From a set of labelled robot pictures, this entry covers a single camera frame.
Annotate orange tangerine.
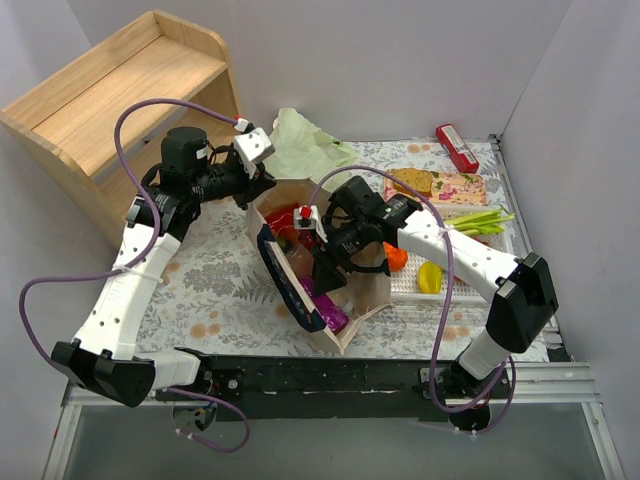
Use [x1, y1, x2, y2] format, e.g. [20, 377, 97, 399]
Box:
[384, 242, 408, 272]

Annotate beige canvas tote bag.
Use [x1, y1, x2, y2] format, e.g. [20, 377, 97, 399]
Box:
[246, 179, 391, 355]

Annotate light green plastic bag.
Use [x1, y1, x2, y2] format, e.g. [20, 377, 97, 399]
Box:
[264, 108, 356, 183]

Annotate slice of brown bread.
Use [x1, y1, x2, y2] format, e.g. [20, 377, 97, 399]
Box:
[389, 167, 433, 197]

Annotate purple snack packet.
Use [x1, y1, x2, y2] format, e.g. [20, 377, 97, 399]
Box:
[299, 276, 349, 334]

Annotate yellow bell pepper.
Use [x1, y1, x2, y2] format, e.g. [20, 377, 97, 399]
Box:
[417, 261, 443, 294]

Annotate green spring onions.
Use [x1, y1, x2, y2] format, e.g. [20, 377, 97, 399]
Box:
[445, 210, 516, 237]

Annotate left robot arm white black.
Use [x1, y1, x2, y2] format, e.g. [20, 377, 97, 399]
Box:
[51, 127, 276, 407]

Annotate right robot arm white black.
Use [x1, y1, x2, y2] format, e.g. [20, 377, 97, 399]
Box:
[294, 176, 558, 398]

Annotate red snack packet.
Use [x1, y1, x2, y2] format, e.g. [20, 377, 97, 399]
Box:
[265, 203, 317, 252]

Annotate floral rectangular tray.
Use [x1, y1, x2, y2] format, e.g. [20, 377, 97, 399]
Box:
[383, 168, 488, 206]

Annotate floral table mat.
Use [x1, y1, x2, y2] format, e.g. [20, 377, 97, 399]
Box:
[136, 139, 513, 360]

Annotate white plastic basket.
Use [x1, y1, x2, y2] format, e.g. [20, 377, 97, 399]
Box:
[384, 202, 516, 307]

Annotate red rectangular box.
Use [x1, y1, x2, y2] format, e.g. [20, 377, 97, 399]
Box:
[435, 124, 479, 174]

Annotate wooden two-tier shelf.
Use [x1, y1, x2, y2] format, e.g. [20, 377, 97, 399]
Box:
[1, 11, 240, 245]

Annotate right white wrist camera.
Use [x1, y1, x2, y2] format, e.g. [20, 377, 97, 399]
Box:
[293, 205, 323, 232]

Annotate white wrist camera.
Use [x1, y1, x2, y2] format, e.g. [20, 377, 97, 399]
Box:
[234, 128, 275, 164]
[293, 205, 323, 232]

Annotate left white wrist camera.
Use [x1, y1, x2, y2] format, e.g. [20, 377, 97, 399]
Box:
[234, 128, 275, 164]

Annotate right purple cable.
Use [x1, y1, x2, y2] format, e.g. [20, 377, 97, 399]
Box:
[307, 165, 517, 434]

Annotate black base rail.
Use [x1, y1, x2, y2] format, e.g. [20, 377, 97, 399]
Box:
[139, 352, 514, 421]

